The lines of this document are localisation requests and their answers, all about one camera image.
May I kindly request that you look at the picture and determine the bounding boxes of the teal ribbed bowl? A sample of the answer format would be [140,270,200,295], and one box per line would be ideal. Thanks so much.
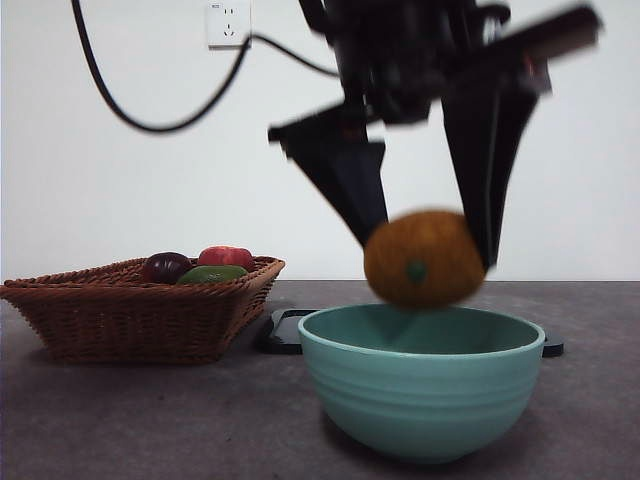
[297,303,546,464]

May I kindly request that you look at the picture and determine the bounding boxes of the red round fruit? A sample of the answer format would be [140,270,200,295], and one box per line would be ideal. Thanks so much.
[197,245,255,273]

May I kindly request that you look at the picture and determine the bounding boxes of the dark rectangular tray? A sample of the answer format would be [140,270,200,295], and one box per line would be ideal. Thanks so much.
[257,308,565,358]

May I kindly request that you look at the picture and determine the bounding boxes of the green oval fruit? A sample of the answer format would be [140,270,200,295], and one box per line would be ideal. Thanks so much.
[175,265,250,286]

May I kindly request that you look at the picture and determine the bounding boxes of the dark purple round fruit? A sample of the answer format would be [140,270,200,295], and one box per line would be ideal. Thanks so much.
[141,252,194,284]

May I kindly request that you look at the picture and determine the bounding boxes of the brown wicker basket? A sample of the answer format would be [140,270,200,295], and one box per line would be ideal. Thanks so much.
[0,255,287,365]

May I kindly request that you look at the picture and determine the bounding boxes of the black cable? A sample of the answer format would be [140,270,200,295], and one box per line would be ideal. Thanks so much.
[71,0,346,134]

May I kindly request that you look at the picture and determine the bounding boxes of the white wall socket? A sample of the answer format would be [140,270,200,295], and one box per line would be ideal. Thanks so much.
[207,0,253,51]

